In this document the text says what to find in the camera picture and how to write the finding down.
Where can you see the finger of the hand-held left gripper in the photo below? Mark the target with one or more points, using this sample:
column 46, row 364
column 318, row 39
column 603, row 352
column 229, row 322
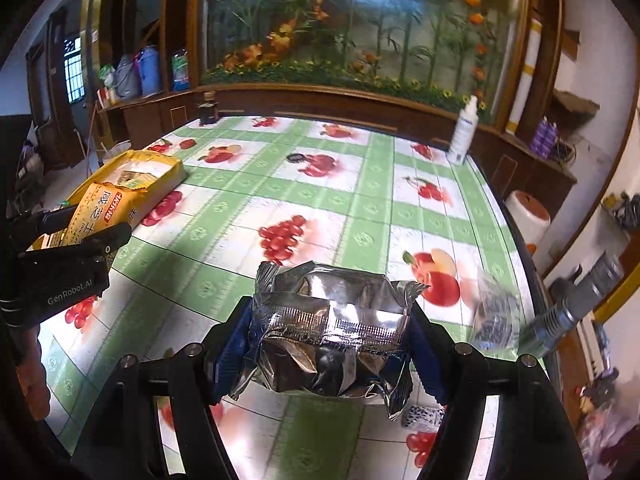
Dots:
column 47, row 220
column 100, row 245

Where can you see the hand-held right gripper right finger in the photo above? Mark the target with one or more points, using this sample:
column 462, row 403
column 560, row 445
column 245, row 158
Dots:
column 427, row 360

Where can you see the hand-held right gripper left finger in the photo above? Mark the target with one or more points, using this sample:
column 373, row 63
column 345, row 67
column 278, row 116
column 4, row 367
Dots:
column 227, row 360

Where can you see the orange cracker box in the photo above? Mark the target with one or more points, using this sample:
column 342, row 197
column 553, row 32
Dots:
column 100, row 205

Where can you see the yellow-rimmed tray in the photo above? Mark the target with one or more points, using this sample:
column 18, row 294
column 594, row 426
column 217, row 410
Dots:
column 160, row 167

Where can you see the silver foil snack packet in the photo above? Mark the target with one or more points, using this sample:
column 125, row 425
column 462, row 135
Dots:
column 325, row 320

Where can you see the person's left hand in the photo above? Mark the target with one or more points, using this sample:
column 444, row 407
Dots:
column 32, row 380

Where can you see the clear crinkled plastic packet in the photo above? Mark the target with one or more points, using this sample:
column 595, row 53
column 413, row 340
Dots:
column 495, row 317

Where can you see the barred window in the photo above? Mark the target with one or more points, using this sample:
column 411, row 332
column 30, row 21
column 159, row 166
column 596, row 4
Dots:
column 72, row 67

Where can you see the green white packet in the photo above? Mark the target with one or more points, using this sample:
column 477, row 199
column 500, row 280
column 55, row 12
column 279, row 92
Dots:
column 106, row 76

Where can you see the grey ribbed metal tube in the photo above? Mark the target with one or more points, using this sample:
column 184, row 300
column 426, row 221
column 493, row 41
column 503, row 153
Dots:
column 575, row 300

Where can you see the grey bag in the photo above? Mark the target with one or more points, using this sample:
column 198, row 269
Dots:
column 127, row 79

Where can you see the dark glass jar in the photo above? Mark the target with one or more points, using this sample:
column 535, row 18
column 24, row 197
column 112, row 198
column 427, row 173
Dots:
column 207, row 110

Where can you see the white drum with orange top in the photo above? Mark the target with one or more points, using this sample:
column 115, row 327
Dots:
column 527, row 217

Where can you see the blue thermos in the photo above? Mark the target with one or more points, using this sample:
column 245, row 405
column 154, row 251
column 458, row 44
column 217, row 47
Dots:
column 150, row 71

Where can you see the fruit-print green tablecloth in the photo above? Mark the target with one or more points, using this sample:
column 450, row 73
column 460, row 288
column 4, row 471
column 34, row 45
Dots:
column 350, row 190

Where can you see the blue green plastic bag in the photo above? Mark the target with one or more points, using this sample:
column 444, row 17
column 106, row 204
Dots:
column 180, row 70

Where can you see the white spray bottle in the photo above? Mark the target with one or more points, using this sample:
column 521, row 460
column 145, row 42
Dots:
column 462, row 132

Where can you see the purple bottles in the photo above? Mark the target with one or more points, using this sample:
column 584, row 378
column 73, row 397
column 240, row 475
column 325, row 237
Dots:
column 545, row 136

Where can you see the brown wooden cabinet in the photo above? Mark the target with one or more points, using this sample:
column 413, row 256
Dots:
column 325, row 107

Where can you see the white yellow paper roll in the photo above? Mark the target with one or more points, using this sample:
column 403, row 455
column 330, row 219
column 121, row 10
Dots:
column 525, row 75

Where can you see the flower scene glass panel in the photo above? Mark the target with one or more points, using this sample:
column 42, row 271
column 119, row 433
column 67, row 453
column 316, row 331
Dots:
column 360, row 25

